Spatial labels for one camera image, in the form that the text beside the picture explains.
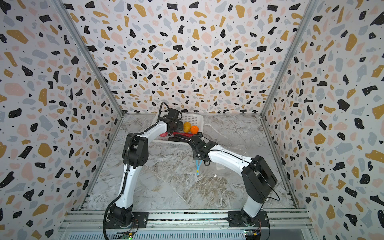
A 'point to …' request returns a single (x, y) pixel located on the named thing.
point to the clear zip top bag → (210, 171)
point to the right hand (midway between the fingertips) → (196, 150)
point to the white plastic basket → (194, 120)
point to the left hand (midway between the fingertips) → (179, 124)
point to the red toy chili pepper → (184, 134)
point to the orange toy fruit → (194, 129)
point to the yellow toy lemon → (187, 127)
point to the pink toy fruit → (163, 134)
